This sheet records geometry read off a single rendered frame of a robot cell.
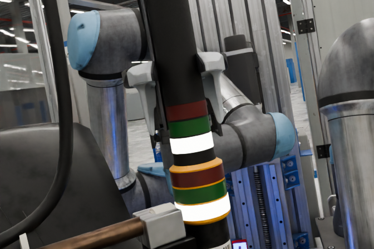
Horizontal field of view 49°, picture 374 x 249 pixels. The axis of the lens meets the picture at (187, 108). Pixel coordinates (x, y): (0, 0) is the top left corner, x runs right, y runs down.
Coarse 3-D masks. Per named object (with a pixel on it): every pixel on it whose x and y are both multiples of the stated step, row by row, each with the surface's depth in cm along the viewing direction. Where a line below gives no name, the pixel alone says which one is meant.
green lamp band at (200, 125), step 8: (192, 120) 31; (200, 120) 32; (208, 120) 33; (168, 128) 33; (176, 128) 32; (184, 128) 32; (192, 128) 32; (200, 128) 32; (208, 128) 32; (176, 136) 32; (184, 136) 32
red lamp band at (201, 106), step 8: (184, 104) 31; (192, 104) 31; (200, 104) 32; (168, 112) 32; (176, 112) 32; (184, 112) 31; (192, 112) 31; (200, 112) 32; (168, 120) 32; (176, 120) 32
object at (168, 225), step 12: (132, 216) 32; (144, 216) 31; (156, 216) 30; (168, 216) 30; (180, 216) 31; (144, 228) 30; (156, 228) 30; (168, 228) 30; (180, 228) 31; (144, 240) 31; (156, 240) 30; (168, 240) 30; (180, 240) 31; (192, 240) 31
